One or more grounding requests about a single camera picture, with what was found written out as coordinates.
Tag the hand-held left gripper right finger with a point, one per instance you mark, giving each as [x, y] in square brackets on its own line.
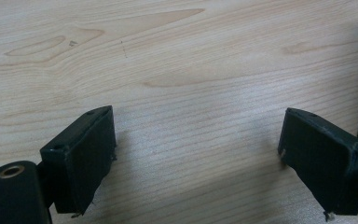
[320, 161]

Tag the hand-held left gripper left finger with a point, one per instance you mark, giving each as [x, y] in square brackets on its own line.
[80, 161]

